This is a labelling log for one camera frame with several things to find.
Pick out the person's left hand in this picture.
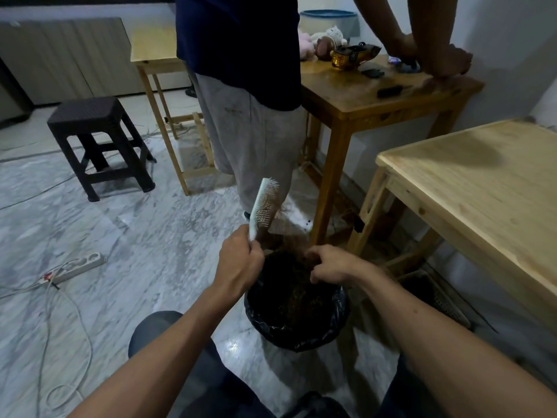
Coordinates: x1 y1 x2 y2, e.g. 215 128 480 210
213 225 265 301

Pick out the person's right hand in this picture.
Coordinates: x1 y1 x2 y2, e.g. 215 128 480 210
304 244 371 287

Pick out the brown hair clump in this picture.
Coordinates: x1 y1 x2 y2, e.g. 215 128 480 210
261 273 345 327
256 204 323 275

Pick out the light blue hairbrush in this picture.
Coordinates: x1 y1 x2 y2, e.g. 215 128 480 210
248 177 281 242

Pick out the trash bin with black bag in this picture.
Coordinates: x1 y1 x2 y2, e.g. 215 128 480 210
243 250 351 353

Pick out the person's right forearm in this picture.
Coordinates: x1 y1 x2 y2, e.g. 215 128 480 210
352 265 557 418

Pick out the person's left forearm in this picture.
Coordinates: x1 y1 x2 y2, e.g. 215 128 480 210
67 282 244 418

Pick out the person's left leg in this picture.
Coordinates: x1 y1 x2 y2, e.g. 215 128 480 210
128 311 279 418

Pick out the person's leg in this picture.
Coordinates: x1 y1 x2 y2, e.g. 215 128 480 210
128 311 279 418
376 352 436 418

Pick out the person's right leg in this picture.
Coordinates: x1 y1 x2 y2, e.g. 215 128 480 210
376 352 436 418

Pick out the person's dark shoe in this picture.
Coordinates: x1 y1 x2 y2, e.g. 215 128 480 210
283 390 349 418

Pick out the white perforated plastic basket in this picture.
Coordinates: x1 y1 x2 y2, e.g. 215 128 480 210
398 268 473 331

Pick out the white power strip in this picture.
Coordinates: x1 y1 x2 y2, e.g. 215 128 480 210
41 252 107 286

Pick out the dark brown wooden table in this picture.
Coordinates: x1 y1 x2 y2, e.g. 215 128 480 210
298 54 485 247

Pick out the yellow toy car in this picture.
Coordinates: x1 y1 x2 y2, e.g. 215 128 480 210
330 42 382 71

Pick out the black plastic stool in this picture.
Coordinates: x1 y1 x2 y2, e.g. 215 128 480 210
46 96 157 203

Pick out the white plush toy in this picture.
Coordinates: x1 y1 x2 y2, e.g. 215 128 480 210
311 26 349 48

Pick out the tall light wooden table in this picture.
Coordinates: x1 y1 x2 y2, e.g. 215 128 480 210
130 28 218 196

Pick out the container with blue lid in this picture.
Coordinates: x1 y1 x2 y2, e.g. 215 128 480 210
299 9 361 39

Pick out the grey wooden cabinet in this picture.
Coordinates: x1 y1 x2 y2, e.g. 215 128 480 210
0 17 192 105

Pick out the dark grey appliance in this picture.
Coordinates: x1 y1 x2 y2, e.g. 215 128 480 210
0 56 35 127

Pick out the white floor cable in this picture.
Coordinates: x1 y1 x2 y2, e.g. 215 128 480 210
0 269 95 418

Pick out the black handled screwdriver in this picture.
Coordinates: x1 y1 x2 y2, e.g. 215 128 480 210
376 84 413 99

